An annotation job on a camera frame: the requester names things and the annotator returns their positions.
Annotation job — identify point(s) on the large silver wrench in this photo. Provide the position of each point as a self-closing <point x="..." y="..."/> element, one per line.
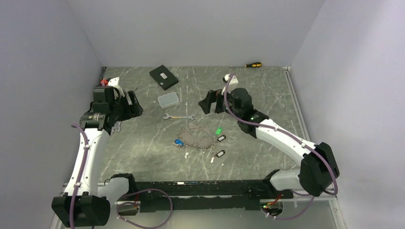
<point x="116" y="128"/>

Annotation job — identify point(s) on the blue key tag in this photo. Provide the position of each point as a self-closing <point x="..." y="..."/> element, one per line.
<point x="179" y="143"/>

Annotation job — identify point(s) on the small silver wrench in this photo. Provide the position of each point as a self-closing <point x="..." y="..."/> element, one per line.
<point x="168" y="116"/>

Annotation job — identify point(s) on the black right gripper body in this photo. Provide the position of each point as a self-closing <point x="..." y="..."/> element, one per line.
<point x="220" y="105"/>

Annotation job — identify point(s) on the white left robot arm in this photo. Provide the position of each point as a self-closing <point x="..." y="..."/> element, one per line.
<point x="83" y="203"/>

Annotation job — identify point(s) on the yellow black screwdriver far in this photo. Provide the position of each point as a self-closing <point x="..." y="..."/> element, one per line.
<point x="249" y="65"/>

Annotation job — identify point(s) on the round metal keyring plate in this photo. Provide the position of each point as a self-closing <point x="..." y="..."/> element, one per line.
<point x="195" y="141"/>

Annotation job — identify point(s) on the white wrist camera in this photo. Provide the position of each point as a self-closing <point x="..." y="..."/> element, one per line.
<point x="230" y="81"/>
<point x="110" y="82"/>

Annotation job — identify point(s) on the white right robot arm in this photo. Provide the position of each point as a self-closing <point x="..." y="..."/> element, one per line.
<point x="318" y="170"/>

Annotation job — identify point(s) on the aluminium frame rail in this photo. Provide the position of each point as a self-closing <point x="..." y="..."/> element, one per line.
<point x="84" y="203"/>

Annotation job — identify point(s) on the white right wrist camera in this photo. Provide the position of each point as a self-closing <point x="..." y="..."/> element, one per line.
<point x="230" y="81"/>

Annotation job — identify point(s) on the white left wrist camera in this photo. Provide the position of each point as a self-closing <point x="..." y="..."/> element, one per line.
<point x="110" y="82"/>

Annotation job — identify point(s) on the green key tag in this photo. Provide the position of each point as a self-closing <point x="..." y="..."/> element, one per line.
<point x="218" y="131"/>

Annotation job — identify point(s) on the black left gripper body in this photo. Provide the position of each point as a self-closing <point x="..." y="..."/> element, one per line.
<point x="121" y="108"/>

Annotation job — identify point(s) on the clear plastic container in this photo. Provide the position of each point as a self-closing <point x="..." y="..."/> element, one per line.
<point x="168" y="100"/>

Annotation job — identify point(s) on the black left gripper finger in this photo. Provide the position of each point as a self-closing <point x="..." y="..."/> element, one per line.
<point x="132" y="99"/>
<point x="136" y="110"/>

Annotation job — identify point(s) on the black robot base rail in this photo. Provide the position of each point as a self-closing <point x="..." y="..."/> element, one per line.
<point x="201" y="195"/>

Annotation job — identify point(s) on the black box with label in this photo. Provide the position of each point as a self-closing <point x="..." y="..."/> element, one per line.
<point x="163" y="77"/>

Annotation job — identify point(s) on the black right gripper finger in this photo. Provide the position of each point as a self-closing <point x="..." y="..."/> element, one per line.
<point x="218" y="93"/>
<point x="205" y="104"/>

